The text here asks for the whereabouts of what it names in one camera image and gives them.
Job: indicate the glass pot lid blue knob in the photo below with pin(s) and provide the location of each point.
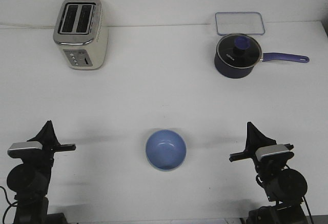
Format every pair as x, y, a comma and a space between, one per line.
239, 51

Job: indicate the green bowl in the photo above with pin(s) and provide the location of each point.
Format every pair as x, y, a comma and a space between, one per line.
167, 169

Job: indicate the blue bowl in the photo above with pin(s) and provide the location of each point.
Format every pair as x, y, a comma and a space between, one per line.
165, 148

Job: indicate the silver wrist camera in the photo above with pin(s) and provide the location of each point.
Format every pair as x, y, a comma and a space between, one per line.
25, 149
272, 150

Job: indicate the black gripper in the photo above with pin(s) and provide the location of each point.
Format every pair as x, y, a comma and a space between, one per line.
270, 165
50, 145

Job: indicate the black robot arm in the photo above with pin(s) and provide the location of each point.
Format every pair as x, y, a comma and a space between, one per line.
283, 185
30, 180

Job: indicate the dark blue saucepan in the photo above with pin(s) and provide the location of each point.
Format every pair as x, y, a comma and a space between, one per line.
235, 73

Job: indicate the cream and steel toaster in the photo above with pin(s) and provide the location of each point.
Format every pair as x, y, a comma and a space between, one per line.
80, 35

